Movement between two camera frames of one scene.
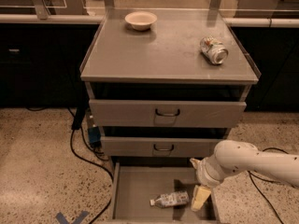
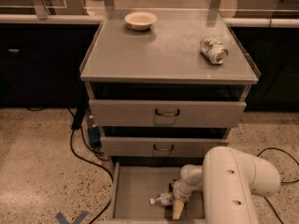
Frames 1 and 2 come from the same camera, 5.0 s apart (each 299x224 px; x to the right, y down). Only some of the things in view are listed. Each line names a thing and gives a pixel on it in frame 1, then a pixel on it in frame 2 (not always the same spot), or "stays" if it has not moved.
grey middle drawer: (158, 147) stays
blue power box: (94, 134) stays
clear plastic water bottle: (170, 200) stays
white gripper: (203, 174) → (179, 191)
